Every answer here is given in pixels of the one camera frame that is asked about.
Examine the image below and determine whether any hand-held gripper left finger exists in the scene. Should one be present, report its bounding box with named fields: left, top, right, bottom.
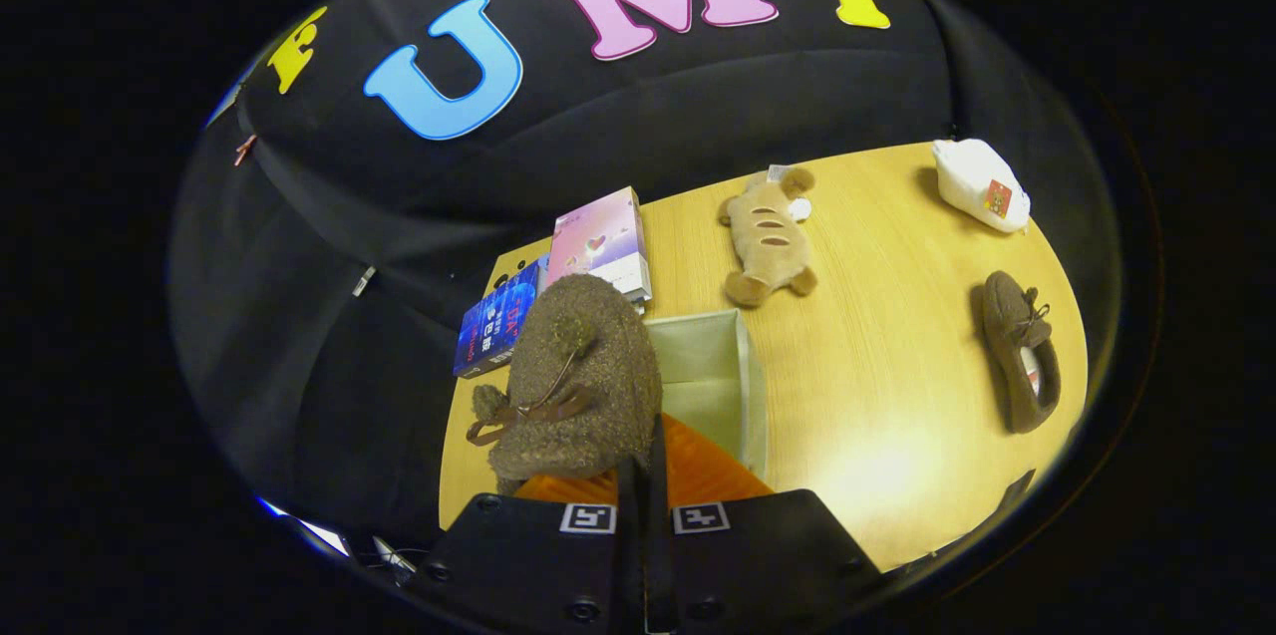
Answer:
left=409, top=456, right=647, bottom=635

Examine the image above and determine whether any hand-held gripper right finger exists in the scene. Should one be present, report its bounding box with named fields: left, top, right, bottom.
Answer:
left=648, top=413, right=883, bottom=635

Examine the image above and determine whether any green fabric storage box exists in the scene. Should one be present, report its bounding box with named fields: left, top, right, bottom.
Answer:
left=643, top=309, right=771, bottom=476

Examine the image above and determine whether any brown fuzzy shoe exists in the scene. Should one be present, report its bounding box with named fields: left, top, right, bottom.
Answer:
left=972, top=270, right=1063, bottom=435
left=467, top=273, right=664, bottom=496

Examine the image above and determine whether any blue box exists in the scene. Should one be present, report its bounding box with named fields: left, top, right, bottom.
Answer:
left=454, top=256, right=551, bottom=380

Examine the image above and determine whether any pink book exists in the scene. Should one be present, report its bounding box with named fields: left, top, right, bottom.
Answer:
left=545, top=186, right=654, bottom=305

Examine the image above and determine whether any bread-shaped plush toy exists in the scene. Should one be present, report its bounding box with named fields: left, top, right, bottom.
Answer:
left=718, top=166, right=818, bottom=309

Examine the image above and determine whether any black backdrop cloth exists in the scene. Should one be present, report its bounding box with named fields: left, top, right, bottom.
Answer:
left=169, top=0, right=1108, bottom=546

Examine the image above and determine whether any white plush toy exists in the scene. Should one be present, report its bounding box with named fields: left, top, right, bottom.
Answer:
left=932, top=139, right=1031, bottom=234

